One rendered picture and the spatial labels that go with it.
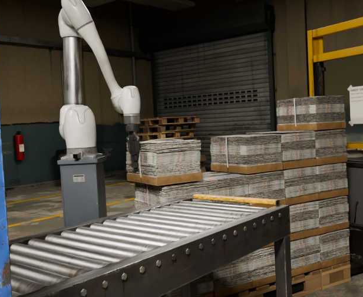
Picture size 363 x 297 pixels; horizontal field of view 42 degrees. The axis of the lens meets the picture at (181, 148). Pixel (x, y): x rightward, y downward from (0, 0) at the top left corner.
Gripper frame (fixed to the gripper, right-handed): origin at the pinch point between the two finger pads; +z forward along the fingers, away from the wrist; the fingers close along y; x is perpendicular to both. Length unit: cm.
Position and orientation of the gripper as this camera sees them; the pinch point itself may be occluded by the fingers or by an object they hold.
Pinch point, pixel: (134, 161)
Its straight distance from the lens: 261.1
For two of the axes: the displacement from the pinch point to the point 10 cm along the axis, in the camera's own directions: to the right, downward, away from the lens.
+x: -8.5, 0.7, -5.2
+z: 0.5, 10.0, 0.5
